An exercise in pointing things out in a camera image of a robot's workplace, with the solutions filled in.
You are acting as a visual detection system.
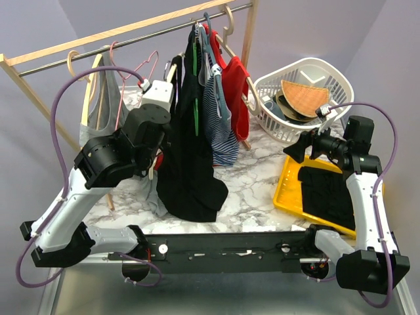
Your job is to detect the black cloth in tray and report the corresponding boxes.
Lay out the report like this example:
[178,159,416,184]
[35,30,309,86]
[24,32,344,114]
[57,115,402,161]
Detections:
[298,167,355,230]

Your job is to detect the purple cable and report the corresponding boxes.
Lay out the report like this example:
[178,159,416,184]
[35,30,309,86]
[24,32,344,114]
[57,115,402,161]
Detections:
[15,66,163,288]
[308,102,400,308]

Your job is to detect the black tank top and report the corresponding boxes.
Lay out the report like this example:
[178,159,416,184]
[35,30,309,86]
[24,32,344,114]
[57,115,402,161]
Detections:
[156,54,229,222]

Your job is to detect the wooden hanger under red top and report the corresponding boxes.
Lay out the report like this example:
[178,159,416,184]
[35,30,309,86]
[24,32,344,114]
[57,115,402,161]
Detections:
[215,4,261,118]

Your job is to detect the blue striped tank top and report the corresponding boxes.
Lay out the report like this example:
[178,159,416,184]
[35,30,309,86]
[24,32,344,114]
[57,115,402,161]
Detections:
[198,24,239,167]

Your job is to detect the dark items in basket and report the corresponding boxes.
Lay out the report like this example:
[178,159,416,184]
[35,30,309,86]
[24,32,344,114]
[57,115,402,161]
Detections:
[262,91,317,123]

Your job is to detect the blue grey hanger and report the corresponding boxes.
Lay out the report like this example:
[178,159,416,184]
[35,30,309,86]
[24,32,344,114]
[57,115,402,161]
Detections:
[202,12,231,121]

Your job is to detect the cream wooden hanger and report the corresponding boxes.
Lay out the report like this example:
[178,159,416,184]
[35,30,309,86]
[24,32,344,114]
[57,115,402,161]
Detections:
[148,53,184,180]

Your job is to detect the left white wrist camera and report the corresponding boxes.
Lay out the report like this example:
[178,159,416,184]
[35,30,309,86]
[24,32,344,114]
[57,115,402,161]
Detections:
[140,80,174,112]

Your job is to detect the red tank top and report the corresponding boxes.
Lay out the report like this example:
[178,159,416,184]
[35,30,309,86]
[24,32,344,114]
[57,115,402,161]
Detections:
[159,24,249,173]

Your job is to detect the green plastic hanger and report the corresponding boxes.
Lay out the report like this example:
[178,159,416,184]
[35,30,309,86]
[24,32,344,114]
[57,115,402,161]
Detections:
[192,39,199,137]

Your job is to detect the hanging black garment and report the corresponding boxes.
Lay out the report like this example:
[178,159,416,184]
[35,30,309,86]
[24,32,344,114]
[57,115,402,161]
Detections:
[180,24,212,158]

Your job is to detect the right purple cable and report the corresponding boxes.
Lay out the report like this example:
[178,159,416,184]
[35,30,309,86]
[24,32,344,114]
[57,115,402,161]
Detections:
[308,102,400,308]

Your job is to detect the yellow plastic tray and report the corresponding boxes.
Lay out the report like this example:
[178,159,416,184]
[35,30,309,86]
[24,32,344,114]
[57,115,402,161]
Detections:
[272,154,385,240]

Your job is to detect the white laundry basket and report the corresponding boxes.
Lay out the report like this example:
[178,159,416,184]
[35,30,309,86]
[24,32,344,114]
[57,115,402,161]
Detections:
[255,57,354,142]

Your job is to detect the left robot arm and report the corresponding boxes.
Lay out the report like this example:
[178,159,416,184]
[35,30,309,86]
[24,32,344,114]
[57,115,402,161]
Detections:
[21,103,171,268]

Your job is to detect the wooden hanger under grey top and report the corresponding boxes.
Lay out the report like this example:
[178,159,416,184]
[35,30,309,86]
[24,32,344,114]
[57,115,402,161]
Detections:
[66,50,99,126]

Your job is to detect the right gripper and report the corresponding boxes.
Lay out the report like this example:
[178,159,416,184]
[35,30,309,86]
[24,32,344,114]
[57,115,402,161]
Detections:
[283,119,350,163]

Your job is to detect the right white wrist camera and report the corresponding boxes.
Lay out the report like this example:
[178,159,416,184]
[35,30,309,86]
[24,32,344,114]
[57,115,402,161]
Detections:
[316,104,338,134]

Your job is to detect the grey tank top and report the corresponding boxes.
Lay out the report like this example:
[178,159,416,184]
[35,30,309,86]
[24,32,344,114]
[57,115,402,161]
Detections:
[79,54,168,217]

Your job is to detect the wooden clothes rack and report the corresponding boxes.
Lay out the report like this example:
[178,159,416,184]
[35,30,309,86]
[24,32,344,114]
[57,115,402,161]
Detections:
[0,0,260,211]

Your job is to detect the pink wire hanger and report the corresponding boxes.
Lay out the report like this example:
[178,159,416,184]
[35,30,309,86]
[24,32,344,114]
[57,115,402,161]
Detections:
[110,41,159,130]

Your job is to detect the black mounting rail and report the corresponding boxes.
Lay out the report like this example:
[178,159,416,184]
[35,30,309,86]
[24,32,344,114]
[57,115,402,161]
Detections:
[108,231,332,275]

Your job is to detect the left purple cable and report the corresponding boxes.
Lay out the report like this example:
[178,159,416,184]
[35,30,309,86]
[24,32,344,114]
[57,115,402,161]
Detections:
[15,66,163,288]

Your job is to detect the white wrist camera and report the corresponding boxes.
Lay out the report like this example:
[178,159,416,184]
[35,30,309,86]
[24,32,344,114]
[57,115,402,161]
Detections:
[140,80,174,112]
[316,104,338,134]

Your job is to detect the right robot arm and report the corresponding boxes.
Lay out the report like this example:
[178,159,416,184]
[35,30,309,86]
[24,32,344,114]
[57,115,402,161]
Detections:
[284,115,410,295]

